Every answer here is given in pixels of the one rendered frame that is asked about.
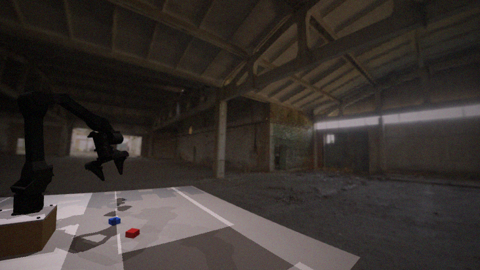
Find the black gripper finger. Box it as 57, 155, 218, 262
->
89, 166, 105, 181
114, 157, 127, 175

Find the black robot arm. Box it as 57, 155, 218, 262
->
10, 91, 124, 216

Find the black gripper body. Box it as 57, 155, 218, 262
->
85, 144, 129, 170

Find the blue block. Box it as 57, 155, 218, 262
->
108, 217, 121, 226

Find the red block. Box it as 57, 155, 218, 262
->
125, 228, 140, 238

